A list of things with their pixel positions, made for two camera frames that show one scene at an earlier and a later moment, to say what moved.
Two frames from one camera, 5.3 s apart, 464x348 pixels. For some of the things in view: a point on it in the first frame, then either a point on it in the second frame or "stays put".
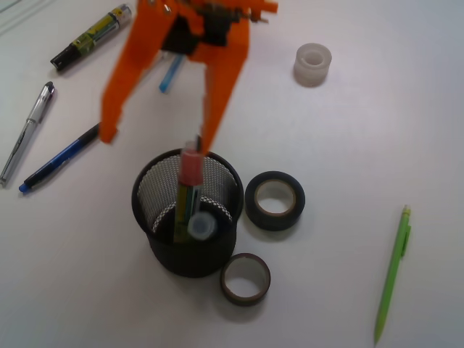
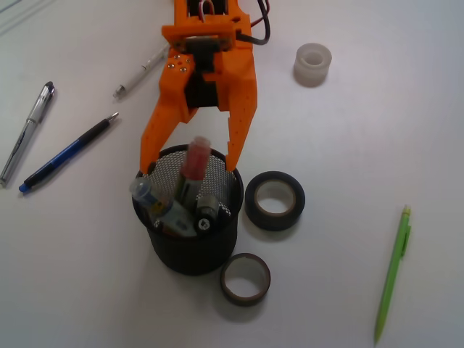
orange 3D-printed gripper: [214, 32] -> [214, 40]
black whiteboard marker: [119, 16] -> [207, 213]
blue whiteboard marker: [201, 226] -> [167, 215]
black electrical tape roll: [275, 222] stays put
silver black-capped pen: [36, 112] stays put
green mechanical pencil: [404, 238] stays put
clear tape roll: [311, 64] stays put
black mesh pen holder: [154, 186] stays put
